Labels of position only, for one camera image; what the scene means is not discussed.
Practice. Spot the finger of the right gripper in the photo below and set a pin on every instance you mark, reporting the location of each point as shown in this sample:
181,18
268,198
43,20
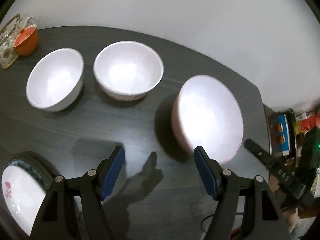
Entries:
263,156

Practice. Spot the person's right hand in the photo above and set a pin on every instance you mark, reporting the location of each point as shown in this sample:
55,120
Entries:
299,220

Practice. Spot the floral ceramic teapot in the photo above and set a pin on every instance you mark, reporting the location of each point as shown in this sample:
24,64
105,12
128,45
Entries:
8,35

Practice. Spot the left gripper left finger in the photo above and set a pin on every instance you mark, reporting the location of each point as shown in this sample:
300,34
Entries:
56,218

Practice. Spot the blue orange box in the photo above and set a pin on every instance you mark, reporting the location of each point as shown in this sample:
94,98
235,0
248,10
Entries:
279,135

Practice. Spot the white plate pink flowers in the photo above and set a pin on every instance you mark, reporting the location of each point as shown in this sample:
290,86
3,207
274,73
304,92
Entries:
23,196

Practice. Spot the orange lidded tea cup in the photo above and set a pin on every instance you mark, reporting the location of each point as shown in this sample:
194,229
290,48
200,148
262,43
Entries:
27,40

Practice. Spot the white bowl blue base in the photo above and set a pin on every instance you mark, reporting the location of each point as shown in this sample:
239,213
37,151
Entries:
56,80

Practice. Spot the large blue floral plate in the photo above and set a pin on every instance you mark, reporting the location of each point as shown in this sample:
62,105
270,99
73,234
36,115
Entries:
33,167

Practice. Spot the white bowl pink base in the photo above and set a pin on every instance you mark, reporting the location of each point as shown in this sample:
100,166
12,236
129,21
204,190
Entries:
128,70

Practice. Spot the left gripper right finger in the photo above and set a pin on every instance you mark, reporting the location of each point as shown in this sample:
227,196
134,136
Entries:
262,217

